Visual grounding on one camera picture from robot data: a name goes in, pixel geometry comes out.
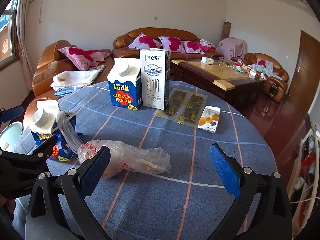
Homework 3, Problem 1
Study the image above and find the blue look carton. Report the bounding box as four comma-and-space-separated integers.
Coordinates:
29, 100, 83, 162
107, 57, 142, 111

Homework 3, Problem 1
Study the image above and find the clear red printed plastic bag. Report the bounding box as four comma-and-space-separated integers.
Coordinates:
56, 110, 171, 180

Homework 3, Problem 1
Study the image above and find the beige curtain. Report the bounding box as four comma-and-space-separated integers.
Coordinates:
16, 0, 33, 76

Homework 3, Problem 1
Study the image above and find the blue plaid folded cloth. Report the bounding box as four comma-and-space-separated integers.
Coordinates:
54, 87, 82, 98

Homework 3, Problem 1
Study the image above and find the blue plaid tablecloth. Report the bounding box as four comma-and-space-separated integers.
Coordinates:
59, 82, 277, 239

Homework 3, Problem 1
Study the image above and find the small orange juice box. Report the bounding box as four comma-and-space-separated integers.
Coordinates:
198, 106, 221, 133

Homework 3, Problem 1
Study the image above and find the brown leather chaise sofa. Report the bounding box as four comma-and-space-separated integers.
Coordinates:
23, 40, 114, 129

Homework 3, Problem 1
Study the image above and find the white stained folded cloth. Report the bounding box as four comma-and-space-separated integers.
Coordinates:
50, 70, 99, 91

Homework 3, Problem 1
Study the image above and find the green seaweed packet right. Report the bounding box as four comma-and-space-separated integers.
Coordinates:
175, 92, 207, 129

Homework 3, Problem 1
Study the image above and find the green seaweed packet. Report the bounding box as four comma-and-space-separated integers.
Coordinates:
175, 92, 207, 129
156, 88, 191, 121

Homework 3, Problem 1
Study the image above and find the pink pillow on chaise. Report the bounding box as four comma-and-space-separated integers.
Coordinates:
58, 47, 110, 70

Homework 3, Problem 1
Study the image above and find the brown leather armchair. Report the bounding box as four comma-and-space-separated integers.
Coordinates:
231, 53, 289, 102

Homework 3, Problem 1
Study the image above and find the green seaweed packet left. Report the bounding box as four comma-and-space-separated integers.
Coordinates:
156, 88, 191, 121

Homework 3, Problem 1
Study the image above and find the wooden coffee table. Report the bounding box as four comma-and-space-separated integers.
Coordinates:
171, 59, 265, 110

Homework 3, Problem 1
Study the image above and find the brown wooden door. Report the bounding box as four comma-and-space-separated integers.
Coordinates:
287, 31, 319, 114

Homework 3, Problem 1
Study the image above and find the white tissue box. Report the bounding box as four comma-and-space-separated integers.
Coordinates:
201, 57, 214, 64

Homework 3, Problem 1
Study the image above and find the pink cloth covered stand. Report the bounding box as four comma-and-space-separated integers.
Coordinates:
215, 37, 247, 59

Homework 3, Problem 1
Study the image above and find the pink blanket on sofa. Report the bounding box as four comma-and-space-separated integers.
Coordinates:
198, 39, 215, 52

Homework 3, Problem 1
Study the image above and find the white pure milk carton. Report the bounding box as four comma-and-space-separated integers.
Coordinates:
140, 49, 171, 110

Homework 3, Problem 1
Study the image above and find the brown leather long sofa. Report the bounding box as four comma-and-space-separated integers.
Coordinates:
111, 27, 224, 60

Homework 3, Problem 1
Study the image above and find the window with wooden frame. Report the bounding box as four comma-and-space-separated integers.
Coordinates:
0, 0, 19, 70

